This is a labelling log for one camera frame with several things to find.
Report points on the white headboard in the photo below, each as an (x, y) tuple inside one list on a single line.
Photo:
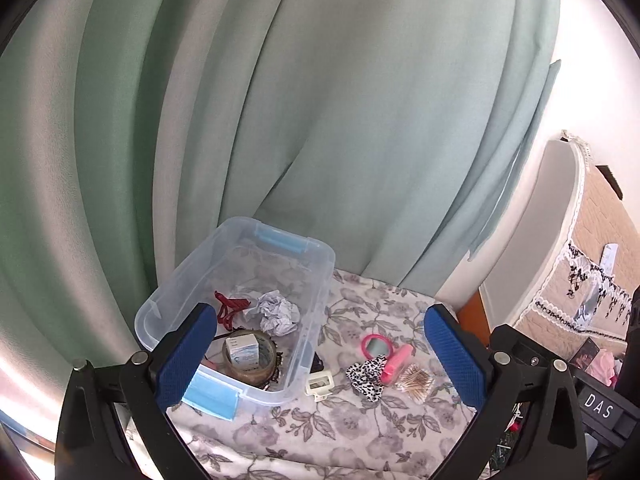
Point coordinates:
[(545, 220)]

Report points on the black toy car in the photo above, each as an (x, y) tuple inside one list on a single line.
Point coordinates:
[(316, 364)]

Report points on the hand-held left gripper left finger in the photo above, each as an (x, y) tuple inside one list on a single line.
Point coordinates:
[(182, 355)]

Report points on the wooden nightstand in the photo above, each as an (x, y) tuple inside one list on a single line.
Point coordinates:
[(475, 320)]

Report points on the dark red hair claw clip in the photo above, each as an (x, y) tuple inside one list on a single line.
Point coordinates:
[(232, 305)]

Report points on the pink cloth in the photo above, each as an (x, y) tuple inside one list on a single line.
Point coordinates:
[(605, 365)]

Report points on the black headband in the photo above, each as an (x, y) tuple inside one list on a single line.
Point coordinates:
[(278, 360)]

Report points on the bundle of cotton swabs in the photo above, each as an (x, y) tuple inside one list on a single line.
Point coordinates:
[(415, 382)]

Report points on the green curtain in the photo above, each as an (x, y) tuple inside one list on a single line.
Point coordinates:
[(325, 110)]

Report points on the brown tape roll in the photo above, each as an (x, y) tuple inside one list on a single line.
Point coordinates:
[(265, 367)]

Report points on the grey floral blanket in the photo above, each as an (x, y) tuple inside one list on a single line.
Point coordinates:
[(350, 435)]

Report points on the white paper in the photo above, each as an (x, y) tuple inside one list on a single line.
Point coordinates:
[(275, 312)]

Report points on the pink round mirror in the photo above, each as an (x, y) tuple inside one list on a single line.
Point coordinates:
[(377, 347)]

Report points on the black white spotted scrunchie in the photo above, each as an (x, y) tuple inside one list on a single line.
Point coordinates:
[(362, 375)]

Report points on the beige quilted lace cover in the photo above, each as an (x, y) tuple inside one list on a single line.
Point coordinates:
[(595, 220)]

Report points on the white hair claw clip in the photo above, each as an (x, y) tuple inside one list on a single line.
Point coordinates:
[(320, 384)]

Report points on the clear plastic container blue latches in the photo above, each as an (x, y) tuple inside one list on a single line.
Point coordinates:
[(310, 320)]

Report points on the pink comb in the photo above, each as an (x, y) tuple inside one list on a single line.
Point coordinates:
[(397, 365)]

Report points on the smartphone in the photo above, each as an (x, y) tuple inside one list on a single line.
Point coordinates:
[(585, 355)]

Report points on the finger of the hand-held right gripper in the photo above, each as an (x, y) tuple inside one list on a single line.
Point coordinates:
[(520, 345), (631, 335)]

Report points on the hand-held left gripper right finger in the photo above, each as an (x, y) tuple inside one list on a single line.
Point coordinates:
[(455, 360)]

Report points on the small blue white box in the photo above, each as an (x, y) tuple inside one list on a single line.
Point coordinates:
[(242, 350)]

